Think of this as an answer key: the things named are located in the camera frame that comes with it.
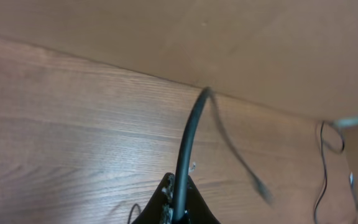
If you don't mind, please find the black usb cable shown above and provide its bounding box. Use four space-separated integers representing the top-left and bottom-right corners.
313 120 346 224
171 86 275 223

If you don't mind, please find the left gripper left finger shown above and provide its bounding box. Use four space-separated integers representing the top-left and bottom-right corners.
131 173 175 224

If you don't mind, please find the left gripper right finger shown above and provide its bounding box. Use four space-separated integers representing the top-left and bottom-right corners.
185 176 220 224

